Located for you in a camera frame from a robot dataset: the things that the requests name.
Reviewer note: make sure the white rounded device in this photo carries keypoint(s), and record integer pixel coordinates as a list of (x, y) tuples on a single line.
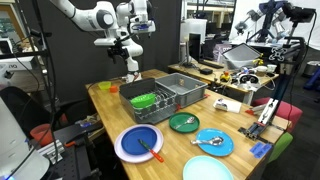
[(16, 146)]

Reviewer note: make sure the red clamp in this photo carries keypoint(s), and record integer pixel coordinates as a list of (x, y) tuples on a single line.
[(178, 107)]

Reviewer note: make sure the metal dish rack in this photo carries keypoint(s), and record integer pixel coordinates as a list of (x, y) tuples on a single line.
[(133, 86)]

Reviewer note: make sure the white headset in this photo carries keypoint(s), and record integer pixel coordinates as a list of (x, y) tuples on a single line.
[(249, 80)]

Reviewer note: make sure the blue tape patch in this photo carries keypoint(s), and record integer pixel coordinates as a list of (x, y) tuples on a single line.
[(260, 149)]

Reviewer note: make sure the dark green plate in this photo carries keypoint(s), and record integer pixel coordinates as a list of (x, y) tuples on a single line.
[(191, 126)]

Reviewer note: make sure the white paper box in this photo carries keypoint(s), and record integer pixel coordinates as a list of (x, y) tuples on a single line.
[(230, 106)]

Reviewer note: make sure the large lavender plate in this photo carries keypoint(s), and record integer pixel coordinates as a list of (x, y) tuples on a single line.
[(118, 148)]

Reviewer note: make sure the wooden side desk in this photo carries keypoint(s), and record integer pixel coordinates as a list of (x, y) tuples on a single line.
[(186, 70)]

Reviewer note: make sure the black computer monitor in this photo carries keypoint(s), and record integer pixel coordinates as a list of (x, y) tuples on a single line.
[(194, 46)]

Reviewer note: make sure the silver aluminium block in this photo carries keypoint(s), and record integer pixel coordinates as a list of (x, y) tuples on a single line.
[(50, 150)]

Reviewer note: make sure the green plastic bowl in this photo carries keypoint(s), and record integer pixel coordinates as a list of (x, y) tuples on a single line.
[(143, 100)]

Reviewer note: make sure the green chair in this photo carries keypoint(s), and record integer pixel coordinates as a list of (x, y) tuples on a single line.
[(281, 145)]

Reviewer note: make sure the pale turquoise plate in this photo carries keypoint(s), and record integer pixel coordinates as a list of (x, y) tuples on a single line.
[(206, 170)]

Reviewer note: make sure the silver spoon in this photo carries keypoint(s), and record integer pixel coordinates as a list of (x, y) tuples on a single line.
[(215, 141), (190, 120)]

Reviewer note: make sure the black keyboard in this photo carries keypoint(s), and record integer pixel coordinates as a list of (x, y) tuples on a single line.
[(211, 64)]

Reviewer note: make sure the white lettered machine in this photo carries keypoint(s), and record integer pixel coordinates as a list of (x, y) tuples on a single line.
[(16, 63)]

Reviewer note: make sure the black camera stand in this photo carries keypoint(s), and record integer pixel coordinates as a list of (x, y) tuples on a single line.
[(266, 115)]

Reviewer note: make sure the red plastic cup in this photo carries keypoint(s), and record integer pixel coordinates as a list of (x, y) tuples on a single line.
[(41, 135)]

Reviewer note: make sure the small yellow-green bowl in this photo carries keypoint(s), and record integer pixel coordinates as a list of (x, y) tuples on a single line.
[(104, 85)]

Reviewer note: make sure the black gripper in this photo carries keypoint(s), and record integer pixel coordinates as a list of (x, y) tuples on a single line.
[(120, 51)]

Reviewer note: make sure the dark blue plate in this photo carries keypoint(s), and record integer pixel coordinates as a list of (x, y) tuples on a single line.
[(133, 140)]

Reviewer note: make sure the white cup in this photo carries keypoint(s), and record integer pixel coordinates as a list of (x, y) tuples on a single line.
[(261, 71)]

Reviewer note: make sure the red chair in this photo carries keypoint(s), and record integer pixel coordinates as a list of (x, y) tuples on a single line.
[(290, 113)]

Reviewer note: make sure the small black box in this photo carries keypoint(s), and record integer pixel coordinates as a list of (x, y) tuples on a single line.
[(206, 71)]

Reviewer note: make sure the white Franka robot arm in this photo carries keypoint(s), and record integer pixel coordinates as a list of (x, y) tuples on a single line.
[(100, 18)]

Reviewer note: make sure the black office chair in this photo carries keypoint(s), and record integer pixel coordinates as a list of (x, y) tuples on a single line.
[(23, 106)]

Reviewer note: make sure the sky blue plate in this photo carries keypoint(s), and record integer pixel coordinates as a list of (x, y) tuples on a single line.
[(216, 150)]

